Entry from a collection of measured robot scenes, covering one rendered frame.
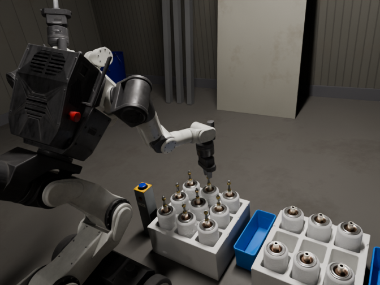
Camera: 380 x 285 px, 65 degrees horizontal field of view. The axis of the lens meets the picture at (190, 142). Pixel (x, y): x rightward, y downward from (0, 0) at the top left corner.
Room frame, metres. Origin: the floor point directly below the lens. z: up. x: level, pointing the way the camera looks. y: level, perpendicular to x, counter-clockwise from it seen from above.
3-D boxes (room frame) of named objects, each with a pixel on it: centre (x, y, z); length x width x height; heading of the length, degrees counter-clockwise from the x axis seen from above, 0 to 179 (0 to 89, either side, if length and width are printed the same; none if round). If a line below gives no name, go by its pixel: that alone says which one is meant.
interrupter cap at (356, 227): (0.90, -0.62, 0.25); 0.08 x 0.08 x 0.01
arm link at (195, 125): (1.31, -0.08, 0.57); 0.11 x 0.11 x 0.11; 38
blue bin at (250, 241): (1.09, -0.26, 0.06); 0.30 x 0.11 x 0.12; 143
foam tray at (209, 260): (1.20, 0.00, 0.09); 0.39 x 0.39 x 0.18; 54
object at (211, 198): (1.29, -0.07, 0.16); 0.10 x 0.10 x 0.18
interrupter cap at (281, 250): (0.85, -0.29, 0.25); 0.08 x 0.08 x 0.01
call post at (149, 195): (1.30, 0.28, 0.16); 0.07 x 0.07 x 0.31; 54
